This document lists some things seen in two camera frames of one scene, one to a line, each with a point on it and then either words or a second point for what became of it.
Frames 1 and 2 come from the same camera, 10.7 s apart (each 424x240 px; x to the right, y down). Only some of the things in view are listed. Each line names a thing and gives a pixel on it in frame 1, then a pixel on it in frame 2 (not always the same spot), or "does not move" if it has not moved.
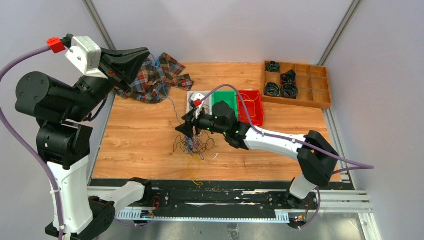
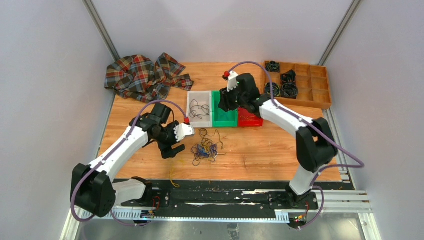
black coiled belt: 289,76 does not move
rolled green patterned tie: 272,89 does not move
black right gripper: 190,123 → 225,103
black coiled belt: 272,66 does not move
